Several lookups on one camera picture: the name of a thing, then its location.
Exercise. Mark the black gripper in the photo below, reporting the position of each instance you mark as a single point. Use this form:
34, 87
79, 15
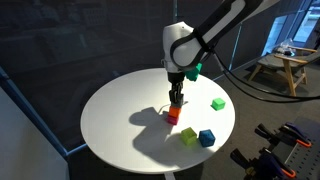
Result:
176, 88

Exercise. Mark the grey block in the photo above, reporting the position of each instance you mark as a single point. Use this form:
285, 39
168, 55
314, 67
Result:
177, 105

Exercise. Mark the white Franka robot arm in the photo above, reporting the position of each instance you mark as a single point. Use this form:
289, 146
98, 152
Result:
181, 46

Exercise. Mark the orange block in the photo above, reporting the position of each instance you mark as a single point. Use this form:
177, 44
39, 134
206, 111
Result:
174, 112

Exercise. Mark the pink block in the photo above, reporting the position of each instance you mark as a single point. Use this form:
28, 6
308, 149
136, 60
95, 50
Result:
172, 120

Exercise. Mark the yellow-green block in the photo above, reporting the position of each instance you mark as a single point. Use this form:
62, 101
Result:
189, 136

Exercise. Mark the green block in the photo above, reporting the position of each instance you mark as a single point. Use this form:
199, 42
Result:
218, 104

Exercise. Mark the blue block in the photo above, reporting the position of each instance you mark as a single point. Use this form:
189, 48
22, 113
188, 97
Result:
207, 138

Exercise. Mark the blue-grey window mullion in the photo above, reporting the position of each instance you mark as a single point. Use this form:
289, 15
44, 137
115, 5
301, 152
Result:
233, 63

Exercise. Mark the white table base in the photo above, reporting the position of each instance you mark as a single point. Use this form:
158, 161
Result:
170, 176

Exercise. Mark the grey window mullion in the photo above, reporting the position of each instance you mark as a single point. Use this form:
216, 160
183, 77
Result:
175, 10

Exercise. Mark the purple black spring clamp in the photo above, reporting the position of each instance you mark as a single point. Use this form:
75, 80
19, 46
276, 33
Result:
296, 133
266, 163

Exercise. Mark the wooden armchair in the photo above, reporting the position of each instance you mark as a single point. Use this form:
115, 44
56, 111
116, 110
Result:
290, 63

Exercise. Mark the clear plastic bag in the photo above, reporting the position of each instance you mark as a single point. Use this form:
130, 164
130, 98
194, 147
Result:
286, 46

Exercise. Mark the black perforated mounting board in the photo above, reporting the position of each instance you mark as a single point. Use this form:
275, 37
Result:
305, 160

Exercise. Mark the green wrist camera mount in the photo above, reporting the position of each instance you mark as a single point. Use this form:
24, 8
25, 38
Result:
193, 72

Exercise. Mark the window corner post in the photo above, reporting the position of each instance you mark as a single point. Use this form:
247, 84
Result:
30, 115

